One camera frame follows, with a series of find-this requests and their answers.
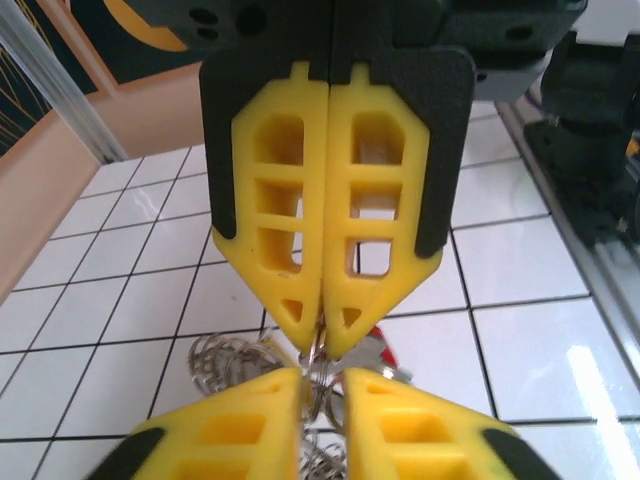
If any aluminium corner post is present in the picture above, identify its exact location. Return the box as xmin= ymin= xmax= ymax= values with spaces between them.
xmin=0 ymin=0 xmax=126 ymax=166

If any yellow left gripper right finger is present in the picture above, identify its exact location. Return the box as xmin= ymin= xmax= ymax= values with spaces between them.
xmin=343 ymin=367 xmax=566 ymax=480

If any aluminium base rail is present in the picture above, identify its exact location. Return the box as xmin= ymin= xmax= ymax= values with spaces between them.
xmin=499 ymin=89 xmax=640 ymax=361

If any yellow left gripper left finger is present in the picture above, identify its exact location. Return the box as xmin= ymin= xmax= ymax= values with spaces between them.
xmin=99 ymin=367 xmax=305 ymax=480

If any silver keyring chain with keys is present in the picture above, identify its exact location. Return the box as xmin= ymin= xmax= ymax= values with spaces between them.
xmin=187 ymin=307 xmax=416 ymax=480

